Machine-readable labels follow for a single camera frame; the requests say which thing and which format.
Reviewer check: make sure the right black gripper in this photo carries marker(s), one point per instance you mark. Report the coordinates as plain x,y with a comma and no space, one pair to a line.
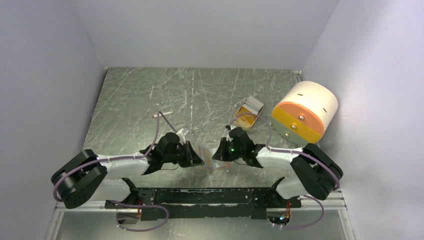
221,153

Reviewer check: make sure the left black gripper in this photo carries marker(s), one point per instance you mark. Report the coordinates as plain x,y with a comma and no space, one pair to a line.
191,158

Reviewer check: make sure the brown leather card holder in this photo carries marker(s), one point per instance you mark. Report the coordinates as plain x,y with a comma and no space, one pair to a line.
206,154

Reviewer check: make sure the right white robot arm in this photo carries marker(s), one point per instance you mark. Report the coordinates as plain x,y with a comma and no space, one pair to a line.
315,173

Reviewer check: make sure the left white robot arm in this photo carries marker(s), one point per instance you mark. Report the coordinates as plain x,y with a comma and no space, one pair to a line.
92,177

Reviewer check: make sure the wooden tray with cards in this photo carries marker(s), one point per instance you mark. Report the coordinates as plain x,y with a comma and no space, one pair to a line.
248,113

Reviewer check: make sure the white pen stick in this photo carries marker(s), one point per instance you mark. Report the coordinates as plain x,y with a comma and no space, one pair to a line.
162,114

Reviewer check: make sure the white orange yellow cylinder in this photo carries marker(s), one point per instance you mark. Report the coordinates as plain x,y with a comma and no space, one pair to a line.
304,113

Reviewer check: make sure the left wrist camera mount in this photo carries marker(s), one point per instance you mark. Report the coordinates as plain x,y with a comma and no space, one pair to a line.
182,135

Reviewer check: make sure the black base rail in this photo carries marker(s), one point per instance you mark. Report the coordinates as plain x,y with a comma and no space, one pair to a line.
191,203

